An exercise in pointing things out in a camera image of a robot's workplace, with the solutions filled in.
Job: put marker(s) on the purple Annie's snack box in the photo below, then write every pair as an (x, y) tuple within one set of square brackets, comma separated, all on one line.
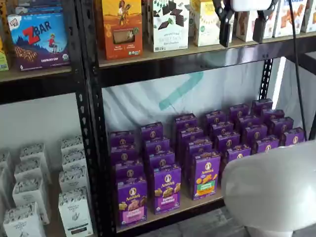
[(272, 114), (198, 146), (122, 139), (156, 146), (227, 140), (261, 104), (123, 155), (247, 121), (238, 110), (293, 137), (214, 117), (185, 121), (191, 134), (160, 160), (128, 170), (221, 128), (255, 133), (281, 125), (151, 130)]

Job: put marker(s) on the purple Annie's box green patch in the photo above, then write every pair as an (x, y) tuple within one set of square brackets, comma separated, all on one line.
[(206, 177)]

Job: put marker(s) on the blue pretzel crackers box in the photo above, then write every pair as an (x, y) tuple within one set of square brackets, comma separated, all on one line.
[(284, 22)]

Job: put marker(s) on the white cracker box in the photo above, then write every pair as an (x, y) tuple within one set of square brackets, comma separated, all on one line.
[(311, 14)]

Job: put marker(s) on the blue Zbar box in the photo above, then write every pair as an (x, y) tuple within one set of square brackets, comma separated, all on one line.
[(37, 10), (39, 44)]

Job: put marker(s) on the black metal shelving unit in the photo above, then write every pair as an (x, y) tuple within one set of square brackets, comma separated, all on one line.
[(95, 98), (37, 89)]

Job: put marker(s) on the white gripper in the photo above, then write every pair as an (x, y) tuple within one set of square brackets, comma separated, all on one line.
[(250, 5)]

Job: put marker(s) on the yellow Bobo's box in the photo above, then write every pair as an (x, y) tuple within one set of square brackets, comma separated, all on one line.
[(3, 61)]

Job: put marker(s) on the purple Annie's chocolate bunny box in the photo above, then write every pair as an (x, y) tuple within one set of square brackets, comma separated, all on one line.
[(266, 145)]

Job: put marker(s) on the purple Annie's box pink patch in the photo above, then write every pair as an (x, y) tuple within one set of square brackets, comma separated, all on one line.
[(132, 205)]

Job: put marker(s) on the white backdrop sheet teal logo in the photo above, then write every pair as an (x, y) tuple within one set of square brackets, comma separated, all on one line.
[(148, 103)]

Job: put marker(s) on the orange Revival snack box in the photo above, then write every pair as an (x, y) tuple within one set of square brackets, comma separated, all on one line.
[(122, 24)]

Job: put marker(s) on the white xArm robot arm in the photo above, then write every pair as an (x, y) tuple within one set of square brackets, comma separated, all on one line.
[(266, 187)]

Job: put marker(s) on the cheddar pretzel crackers box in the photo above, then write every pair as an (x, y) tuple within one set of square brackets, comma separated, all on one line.
[(270, 24)]

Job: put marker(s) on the Simple Mills chocolate thins box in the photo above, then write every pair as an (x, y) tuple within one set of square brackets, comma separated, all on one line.
[(170, 29)]

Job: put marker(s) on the purple Annie's box yellow patch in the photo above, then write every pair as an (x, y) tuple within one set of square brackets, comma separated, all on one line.
[(238, 153)]

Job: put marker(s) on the purple Annie's box violet patch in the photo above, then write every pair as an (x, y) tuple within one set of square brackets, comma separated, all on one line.
[(167, 190)]

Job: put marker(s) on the Simple Mills yellow bars box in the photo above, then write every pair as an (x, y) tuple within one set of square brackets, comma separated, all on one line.
[(205, 27)]

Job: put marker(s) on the white patterned pantry box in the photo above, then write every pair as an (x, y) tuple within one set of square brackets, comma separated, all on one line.
[(34, 151), (74, 160), (71, 142), (22, 222), (3, 158), (29, 195), (5, 187), (75, 212), (74, 179), (30, 170)]

